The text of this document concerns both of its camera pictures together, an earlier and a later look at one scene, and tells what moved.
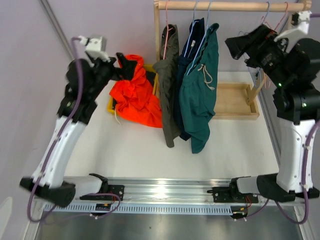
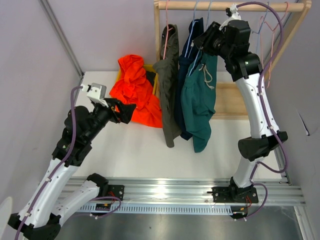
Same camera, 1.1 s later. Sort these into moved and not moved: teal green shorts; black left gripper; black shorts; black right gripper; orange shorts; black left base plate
Moved: black left gripper; black right gripper
Not moved: teal green shorts; black shorts; black left base plate; orange shorts
